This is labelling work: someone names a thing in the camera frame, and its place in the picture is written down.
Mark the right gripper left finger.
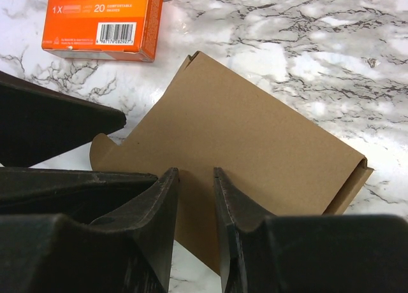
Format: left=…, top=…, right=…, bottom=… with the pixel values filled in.
left=1, top=168, right=179, bottom=292

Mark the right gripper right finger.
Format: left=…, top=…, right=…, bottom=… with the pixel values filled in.
left=214, top=168, right=407, bottom=292

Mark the orange product box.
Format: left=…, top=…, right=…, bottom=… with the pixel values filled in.
left=41, top=0, right=163, bottom=62

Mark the brown cardboard box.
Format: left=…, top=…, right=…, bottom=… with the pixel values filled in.
left=90, top=52, right=372, bottom=272

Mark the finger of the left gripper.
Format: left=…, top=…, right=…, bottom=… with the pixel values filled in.
left=1, top=167, right=157, bottom=217
left=1, top=73, right=126, bottom=167

